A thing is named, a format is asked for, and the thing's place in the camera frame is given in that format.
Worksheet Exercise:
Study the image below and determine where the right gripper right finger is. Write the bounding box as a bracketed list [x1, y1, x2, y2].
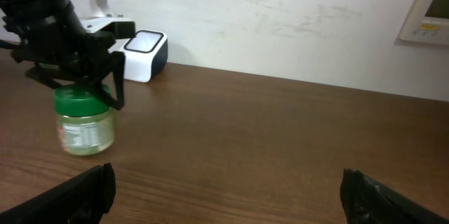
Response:
[340, 169, 448, 224]

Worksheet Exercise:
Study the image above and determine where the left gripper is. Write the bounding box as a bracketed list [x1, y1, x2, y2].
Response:
[11, 29, 125, 110]

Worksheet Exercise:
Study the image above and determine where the green lid glass jar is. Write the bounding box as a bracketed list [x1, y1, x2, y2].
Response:
[53, 84, 115, 156]

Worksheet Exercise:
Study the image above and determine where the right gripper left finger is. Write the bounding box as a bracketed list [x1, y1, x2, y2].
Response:
[1, 163, 116, 223]

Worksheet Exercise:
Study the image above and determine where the wall thermostat panel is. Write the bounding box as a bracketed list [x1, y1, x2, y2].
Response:
[398, 0, 448, 46]

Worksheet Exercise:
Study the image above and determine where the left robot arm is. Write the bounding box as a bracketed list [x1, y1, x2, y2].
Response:
[1, 0, 135, 110]

